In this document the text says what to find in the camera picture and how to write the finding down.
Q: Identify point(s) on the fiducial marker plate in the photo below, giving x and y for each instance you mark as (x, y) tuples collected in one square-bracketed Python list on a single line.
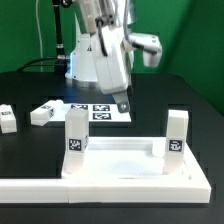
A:
[(97, 112)]

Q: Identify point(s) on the white desk top tray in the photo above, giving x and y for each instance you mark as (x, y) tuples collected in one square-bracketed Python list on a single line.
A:
[(118, 158)]

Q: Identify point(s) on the white L-shaped corner guide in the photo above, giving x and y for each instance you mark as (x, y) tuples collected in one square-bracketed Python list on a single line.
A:
[(72, 190)]

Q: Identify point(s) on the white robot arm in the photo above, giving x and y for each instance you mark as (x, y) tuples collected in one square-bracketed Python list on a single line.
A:
[(89, 15)]

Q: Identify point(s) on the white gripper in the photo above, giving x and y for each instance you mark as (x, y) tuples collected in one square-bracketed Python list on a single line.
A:
[(110, 65)]

